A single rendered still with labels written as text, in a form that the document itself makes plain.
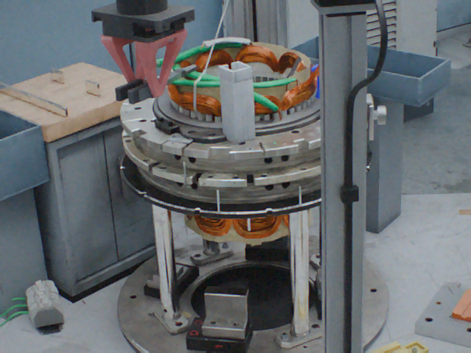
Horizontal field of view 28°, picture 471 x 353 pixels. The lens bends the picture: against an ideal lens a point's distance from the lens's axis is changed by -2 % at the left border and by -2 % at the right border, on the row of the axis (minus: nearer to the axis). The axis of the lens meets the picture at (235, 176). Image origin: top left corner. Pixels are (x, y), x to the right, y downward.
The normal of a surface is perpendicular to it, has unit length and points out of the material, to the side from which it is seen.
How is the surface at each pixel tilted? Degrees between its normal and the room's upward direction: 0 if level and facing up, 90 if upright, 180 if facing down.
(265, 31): 90
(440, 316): 0
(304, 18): 90
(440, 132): 0
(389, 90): 90
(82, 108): 0
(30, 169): 90
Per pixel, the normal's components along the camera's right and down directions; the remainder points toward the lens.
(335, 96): 0.16, 0.42
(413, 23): 0.49, 0.35
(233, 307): -0.20, 0.43
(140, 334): -0.05, -0.90
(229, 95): -0.83, 0.28
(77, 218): 0.70, 0.27
